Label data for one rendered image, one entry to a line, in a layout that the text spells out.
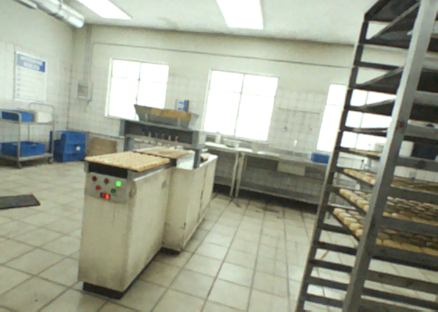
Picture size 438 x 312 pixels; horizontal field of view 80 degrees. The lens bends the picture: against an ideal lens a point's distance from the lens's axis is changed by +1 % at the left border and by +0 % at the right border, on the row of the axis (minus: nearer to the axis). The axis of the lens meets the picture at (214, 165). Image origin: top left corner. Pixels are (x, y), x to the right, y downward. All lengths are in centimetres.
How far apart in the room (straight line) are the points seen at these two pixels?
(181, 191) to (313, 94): 371
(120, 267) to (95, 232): 27
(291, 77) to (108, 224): 441
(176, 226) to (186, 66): 402
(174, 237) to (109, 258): 73
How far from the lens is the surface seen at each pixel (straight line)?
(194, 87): 566
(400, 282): 103
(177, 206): 236
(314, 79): 544
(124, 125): 246
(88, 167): 179
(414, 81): 89
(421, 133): 93
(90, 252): 198
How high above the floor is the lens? 125
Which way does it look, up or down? 9 degrees down
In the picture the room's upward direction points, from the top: 9 degrees clockwise
